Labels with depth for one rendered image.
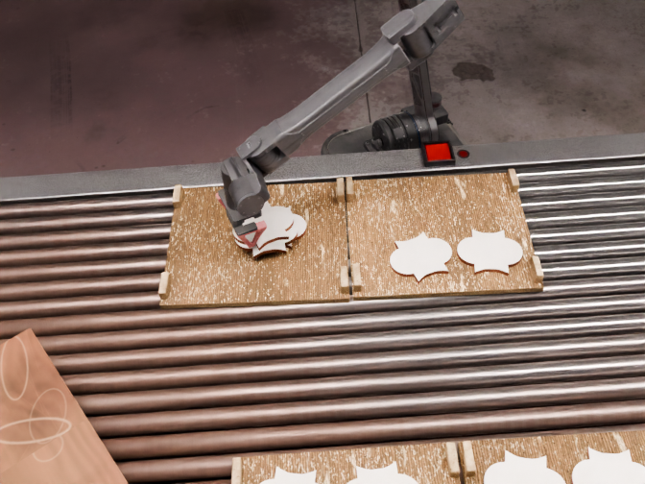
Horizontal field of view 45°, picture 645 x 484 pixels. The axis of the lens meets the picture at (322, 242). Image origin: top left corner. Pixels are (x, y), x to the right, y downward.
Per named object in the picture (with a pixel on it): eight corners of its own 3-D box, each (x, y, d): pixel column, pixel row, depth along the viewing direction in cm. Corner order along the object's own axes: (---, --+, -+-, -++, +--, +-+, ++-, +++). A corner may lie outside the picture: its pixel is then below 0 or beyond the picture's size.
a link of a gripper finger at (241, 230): (241, 258, 168) (236, 229, 161) (229, 236, 172) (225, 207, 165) (270, 248, 170) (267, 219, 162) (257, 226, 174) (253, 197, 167)
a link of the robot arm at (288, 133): (426, 37, 157) (405, 3, 148) (440, 53, 153) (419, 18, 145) (261, 164, 164) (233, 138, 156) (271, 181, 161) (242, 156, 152)
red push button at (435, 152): (424, 148, 197) (424, 144, 196) (447, 146, 197) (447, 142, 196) (427, 164, 193) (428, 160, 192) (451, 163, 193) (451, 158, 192)
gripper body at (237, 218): (234, 228, 163) (230, 204, 157) (218, 196, 169) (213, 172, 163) (263, 217, 165) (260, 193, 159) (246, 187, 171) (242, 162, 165)
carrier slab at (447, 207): (345, 184, 189) (345, 181, 188) (512, 176, 189) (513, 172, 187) (353, 301, 166) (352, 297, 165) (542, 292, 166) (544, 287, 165)
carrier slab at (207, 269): (178, 192, 189) (176, 187, 188) (344, 185, 189) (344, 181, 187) (160, 309, 167) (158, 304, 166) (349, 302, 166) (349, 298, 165)
